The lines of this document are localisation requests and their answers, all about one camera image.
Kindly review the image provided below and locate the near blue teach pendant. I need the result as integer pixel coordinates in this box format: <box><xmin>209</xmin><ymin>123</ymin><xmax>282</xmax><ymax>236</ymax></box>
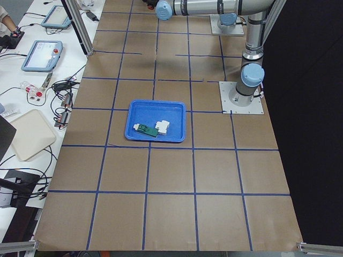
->
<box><xmin>21</xmin><ymin>40</ymin><xmax>63</xmax><ymax>72</ymax></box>

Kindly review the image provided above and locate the blue plastic tray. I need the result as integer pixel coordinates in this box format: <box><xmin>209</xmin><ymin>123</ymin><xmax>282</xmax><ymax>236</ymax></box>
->
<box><xmin>124</xmin><ymin>100</ymin><xmax>187</xmax><ymax>143</ymax></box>

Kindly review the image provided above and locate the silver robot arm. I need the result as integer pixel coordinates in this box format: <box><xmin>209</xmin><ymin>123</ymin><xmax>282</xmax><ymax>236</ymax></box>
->
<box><xmin>218</xmin><ymin>13</ymin><xmax>246</xmax><ymax>26</ymax></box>
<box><xmin>144</xmin><ymin>1</ymin><xmax>274</xmax><ymax>107</ymax></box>

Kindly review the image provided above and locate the blue teach pendant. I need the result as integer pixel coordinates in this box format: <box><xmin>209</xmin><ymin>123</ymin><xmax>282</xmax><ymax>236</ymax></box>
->
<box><xmin>41</xmin><ymin>5</ymin><xmax>71</xmax><ymax>29</ymax></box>
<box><xmin>21</xmin><ymin>40</ymin><xmax>63</xmax><ymax>72</ymax></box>

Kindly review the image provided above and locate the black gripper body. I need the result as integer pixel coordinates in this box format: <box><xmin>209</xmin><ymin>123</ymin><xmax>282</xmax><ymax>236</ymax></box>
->
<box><xmin>143</xmin><ymin>0</ymin><xmax>159</xmax><ymax>9</ymax></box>

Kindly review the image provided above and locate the white circuit breaker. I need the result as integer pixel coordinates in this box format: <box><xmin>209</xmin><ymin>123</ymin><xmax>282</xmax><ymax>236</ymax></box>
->
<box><xmin>155</xmin><ymin>120</ymin><xmax>170</xmax><ymax>135</ymax></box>

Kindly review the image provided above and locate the far blue teach pendant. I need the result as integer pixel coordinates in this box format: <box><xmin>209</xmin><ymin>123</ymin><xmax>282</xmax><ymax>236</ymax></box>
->
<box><xmin>41</xmin><ymin>5</ymin><xmax>71</xmax><ymax>29</ymax></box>

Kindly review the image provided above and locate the green and white switch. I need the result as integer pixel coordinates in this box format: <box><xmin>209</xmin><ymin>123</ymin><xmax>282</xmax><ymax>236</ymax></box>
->
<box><xmin>133</xmin><ymin>124</ymin><xmax>159</xmax><ymax>138</ymax></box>

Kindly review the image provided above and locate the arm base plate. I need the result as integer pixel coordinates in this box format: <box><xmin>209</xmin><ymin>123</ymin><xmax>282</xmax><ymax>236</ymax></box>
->
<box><xmin>219</xmin><ymin>81</ymin><xmax>264</xmax><ymax>115</ymax></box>
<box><xmin>210</xmin><ymin>14</ymin><xmax>244</xmax><ymax>36</ymax></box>

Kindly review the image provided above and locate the clear box with red button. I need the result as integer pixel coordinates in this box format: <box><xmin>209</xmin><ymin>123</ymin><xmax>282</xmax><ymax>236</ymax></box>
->
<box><xmin>20</xmin><ymin>81</ymin><xmax>45</xmax><ymax>101</ymax></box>

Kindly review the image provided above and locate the beige plastic tray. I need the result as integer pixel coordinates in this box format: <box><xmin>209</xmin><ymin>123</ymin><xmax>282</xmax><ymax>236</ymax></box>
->
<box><xmin>10</xmin><ymin>109</ymin><xmax>56</xmax><ymax>161</ymax></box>

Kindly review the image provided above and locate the black power adapter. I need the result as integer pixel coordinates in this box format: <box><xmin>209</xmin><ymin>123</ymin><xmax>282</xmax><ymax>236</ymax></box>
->
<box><xmin>86</xmin><ymin>11</ymin><xmax>99</xmax><ymax>21</ymax></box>

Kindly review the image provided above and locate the aluminium frame post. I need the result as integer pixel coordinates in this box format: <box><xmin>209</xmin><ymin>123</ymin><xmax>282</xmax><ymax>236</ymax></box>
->
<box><xmin>61</xmin><ymin>0</ymin><xmax>94</xmax><ymax>56</ymax></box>

